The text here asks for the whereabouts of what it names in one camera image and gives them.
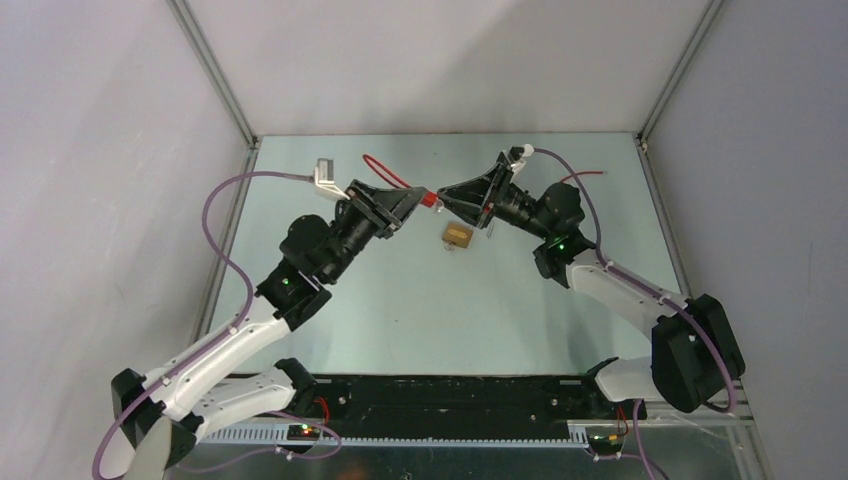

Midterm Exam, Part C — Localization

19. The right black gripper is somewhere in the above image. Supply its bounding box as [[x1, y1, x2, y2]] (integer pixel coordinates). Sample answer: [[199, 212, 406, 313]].
[[436, 162, 554, 242]]

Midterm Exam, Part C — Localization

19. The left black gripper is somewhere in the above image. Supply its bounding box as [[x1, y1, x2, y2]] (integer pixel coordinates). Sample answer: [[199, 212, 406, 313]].
[[322, 179, 427, 284]]

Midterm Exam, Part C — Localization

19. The brass padlock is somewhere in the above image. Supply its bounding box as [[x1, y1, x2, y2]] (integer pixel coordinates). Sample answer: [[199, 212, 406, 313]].
[[441, 221, 493, 250]]

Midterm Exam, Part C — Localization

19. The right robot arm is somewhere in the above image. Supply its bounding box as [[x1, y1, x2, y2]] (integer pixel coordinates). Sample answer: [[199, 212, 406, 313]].
[[437, 145, 746, 418]]

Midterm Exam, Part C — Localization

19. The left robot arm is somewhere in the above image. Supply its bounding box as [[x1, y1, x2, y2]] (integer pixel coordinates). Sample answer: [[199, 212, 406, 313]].
[[112, 180, 429, 479]]

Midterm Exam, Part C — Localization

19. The left controller board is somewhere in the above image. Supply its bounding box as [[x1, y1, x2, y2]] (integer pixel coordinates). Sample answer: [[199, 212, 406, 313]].
[[286, 424, 322, 441]]

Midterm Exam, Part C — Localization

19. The controller board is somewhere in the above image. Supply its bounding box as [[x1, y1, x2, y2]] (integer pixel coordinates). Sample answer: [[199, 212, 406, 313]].
[[286, 424, 322, 441], [587, 433, 626, 461]]

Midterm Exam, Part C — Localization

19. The right controller board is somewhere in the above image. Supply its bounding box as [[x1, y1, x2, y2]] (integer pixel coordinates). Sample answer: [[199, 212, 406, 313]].
[[587, 433, 626, 461]]

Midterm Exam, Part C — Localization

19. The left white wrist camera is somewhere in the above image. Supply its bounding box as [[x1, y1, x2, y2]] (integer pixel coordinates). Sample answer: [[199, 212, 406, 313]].
[[312, 158, 350, 201]]

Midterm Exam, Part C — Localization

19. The red cable seal open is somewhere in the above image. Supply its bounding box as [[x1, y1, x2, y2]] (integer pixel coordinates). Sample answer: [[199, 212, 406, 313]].
[[560, 170, 606, 183]]

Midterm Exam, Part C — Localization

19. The right aluminium frame post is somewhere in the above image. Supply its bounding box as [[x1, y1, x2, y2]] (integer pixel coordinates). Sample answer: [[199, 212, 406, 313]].
[[637, 0, 727, 149]]

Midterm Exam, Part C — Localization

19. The aluminium frame post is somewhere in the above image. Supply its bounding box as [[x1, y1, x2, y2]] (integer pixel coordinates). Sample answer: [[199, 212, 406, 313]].
[[166, 0, 258, 149], [637, 0, 727, 149]]

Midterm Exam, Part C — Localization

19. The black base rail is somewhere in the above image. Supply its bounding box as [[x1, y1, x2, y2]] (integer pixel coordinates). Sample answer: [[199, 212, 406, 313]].
[[287, 375, 617, 440]]

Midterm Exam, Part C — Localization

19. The left aluminium frame post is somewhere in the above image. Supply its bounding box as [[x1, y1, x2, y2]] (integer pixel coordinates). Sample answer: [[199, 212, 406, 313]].
[[166, 0, 258, 149]]

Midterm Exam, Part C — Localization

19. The grey slotted cable duct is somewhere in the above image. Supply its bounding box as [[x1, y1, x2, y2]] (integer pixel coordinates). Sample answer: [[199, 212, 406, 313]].
[[200, 422, 588, 449]]

